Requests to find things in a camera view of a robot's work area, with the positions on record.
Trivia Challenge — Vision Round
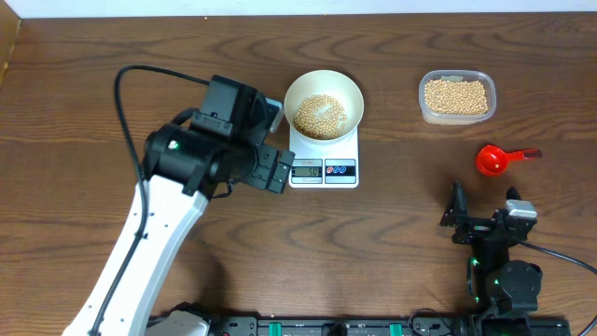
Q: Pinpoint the red plastic measuring scoop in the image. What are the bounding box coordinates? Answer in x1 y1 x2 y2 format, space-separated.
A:
475 145 543 176

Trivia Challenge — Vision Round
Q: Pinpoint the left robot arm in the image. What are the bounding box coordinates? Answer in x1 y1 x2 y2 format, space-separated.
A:
64 76 295 335

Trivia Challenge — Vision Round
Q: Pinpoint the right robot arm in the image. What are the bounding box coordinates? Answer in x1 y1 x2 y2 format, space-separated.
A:
439 182 543 335

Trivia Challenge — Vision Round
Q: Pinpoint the white digital kitchen scale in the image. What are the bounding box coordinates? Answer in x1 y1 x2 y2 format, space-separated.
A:
289 129 360 189

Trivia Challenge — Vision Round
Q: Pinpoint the pile of beans in bowl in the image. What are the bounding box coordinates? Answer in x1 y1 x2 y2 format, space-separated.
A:
292 94 348 140

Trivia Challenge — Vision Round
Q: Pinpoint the white ceramic bowl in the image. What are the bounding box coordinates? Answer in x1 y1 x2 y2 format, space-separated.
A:
284 70 365 139

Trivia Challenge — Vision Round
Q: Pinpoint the clear plastic container of beans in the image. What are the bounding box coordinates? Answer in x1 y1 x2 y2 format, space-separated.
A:
418 70 497 126

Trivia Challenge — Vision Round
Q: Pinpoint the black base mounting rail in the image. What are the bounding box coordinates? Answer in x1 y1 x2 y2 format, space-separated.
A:
148 315 572 336

